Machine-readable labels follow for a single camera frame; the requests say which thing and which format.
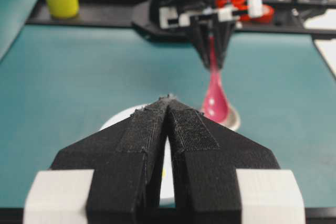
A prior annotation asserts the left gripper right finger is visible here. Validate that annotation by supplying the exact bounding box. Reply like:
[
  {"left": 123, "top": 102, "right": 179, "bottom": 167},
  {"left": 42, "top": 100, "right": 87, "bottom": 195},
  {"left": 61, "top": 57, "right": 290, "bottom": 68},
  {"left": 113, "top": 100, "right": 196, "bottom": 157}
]
[{"left": 167, "top": 100, "right": 305, "bottom": 223}]

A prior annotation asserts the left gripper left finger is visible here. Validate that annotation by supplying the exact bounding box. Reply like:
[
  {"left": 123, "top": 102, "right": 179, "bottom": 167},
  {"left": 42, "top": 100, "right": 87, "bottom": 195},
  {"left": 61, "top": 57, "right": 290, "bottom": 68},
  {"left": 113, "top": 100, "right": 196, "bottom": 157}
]
[{"left": 23, "top": 97, "right": 169, "bottom": 224}]

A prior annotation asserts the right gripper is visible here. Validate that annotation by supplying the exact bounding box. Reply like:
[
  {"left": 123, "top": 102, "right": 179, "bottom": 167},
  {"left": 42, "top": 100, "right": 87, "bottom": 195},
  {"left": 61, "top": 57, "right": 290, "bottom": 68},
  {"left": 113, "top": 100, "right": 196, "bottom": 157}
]
[{"left": 150, "top": 0, "right": 263, "bottom": 69}]

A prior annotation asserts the pink spoon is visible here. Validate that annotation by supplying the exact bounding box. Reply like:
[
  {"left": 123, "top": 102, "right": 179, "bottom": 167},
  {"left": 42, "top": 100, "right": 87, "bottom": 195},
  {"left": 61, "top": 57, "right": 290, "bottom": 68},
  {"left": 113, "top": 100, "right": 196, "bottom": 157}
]
[{"left": 203, "top": 35, "right": 229, "bottom": 123}]

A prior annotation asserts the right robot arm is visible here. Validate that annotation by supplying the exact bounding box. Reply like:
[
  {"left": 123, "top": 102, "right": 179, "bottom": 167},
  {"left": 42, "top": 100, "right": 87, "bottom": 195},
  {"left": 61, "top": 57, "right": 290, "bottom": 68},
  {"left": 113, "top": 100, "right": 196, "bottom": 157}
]
[{"left": 132, "top": 0, "right": 263, "bottom": 69}]

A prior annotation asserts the white bowl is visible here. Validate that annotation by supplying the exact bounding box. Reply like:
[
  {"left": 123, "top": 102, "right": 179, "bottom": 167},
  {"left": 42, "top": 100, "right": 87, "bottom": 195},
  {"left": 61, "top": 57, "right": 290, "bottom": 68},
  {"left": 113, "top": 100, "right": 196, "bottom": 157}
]
[{"left": 100, "top": 104, "right": 175, "bottom": 208}]

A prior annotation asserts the red tape roll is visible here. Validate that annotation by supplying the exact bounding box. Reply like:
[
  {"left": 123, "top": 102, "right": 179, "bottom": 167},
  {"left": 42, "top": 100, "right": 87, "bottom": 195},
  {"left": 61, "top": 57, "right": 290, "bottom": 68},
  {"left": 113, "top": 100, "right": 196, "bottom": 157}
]
[{"left": 215, "top": 0, "right": 274, "bottom": 24}]

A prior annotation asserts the small crackle-glaze dish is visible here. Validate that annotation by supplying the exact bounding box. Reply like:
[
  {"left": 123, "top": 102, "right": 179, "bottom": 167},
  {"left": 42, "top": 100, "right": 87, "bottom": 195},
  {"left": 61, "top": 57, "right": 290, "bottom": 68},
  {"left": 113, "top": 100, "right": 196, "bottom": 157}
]
[{"left": 198, "top": 104, "right": 241, "bottom": 132}]

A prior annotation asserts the green table mat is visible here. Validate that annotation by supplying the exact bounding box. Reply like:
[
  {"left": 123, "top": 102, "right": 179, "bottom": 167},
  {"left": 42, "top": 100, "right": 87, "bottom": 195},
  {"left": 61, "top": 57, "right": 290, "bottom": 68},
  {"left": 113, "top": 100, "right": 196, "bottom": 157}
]
[{"left": 0, "top": 0, "right": 336, "bottom": 209}]

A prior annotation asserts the black frame rail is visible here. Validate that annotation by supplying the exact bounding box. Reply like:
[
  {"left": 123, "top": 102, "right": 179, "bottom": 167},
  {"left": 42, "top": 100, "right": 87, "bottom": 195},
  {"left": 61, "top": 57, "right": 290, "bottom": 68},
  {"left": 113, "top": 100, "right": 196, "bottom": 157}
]
[{"left": 26, "top": 0, "right": 335, "bottom": 41}]

